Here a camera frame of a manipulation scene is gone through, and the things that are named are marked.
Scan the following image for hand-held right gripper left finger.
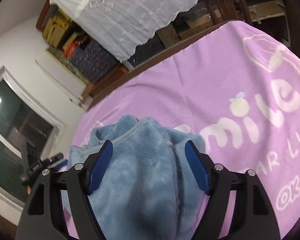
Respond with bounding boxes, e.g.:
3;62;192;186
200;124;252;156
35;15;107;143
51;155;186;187
15;140;113;240

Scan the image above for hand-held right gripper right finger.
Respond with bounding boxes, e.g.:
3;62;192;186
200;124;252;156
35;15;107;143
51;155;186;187
184;140;282;240

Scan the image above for blue fleece zip jacket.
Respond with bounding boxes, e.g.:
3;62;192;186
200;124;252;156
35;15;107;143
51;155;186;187
61;115;208;240

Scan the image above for white framed window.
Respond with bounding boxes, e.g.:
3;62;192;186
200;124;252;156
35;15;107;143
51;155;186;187
0;66;66;212

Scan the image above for pink printed blanket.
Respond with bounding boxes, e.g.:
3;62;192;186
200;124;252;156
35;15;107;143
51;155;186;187
62;20;300;240

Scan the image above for brown wooden cabinet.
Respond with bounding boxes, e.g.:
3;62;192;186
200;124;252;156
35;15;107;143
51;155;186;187
80;64;130;107

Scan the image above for green patterned panel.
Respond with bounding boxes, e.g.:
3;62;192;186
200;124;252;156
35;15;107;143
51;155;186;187
46;47;90;85

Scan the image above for stack of blue patterned boxes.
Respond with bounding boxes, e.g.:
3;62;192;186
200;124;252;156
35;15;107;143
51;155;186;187
69;39;121;83

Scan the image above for orange patterned boxes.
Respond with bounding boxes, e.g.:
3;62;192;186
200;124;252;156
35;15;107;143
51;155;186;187
62;35;93;58

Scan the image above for stack of yellow boxes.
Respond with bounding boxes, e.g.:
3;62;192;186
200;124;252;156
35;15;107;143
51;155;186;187
41;14;77;48

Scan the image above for brown cardboard box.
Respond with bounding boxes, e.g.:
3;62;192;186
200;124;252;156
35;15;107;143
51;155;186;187
155;24;182;48

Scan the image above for white lace cloth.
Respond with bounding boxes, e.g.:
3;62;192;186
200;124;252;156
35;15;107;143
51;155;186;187
49;0;240;62

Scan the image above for dark wooden chair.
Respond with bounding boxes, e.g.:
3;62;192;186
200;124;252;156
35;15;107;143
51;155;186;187
201;0;253;27

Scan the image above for cluttered wooden bench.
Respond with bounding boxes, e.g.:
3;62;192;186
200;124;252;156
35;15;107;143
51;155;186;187
236;0;292;47

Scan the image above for white board on wall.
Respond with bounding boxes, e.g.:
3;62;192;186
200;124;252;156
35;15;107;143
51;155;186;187
35;54;87;106

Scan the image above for wooden bed frame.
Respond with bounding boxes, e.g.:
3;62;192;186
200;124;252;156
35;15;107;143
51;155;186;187
87;19;232;107

